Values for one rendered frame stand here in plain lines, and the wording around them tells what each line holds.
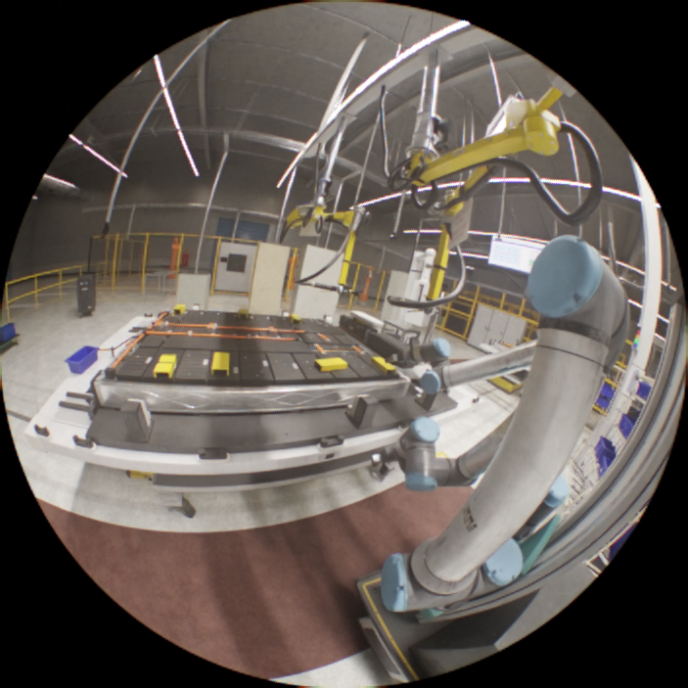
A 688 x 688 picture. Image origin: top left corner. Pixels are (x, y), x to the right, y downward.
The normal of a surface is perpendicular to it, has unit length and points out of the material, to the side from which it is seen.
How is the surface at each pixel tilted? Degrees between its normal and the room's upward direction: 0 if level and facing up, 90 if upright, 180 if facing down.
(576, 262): 83
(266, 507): 0
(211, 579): 0
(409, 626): 0
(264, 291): 90
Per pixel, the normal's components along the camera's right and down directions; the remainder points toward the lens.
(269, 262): 0.46, 0.36
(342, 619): 0.22, -0.93
